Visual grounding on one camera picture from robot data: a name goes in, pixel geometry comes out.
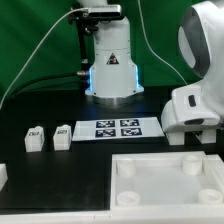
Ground black base cables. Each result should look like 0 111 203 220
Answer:
6 72 91 101

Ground black camera stand pole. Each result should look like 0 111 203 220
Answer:
76 20 89 70

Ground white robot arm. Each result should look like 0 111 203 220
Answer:
77 0 224 133

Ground white front fence bar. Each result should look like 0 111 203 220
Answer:
0 212 224 224

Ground white left obstacle block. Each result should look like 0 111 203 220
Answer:
0 164 8 191

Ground white AprilTag base plate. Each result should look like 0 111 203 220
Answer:
72 117 164 141

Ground white fence bar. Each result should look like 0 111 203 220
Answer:
203 155 224 191
0 212 224 224

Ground white right fence bar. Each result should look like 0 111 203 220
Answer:
203 155 224 191

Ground white camera cable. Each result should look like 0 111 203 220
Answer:
0 8 90 111

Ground black camera on stand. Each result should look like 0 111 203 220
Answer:
68 4 123 23

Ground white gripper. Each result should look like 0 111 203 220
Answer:
161 83 221 133

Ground white square tabletop tray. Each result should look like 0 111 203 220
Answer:
110 151 224 209

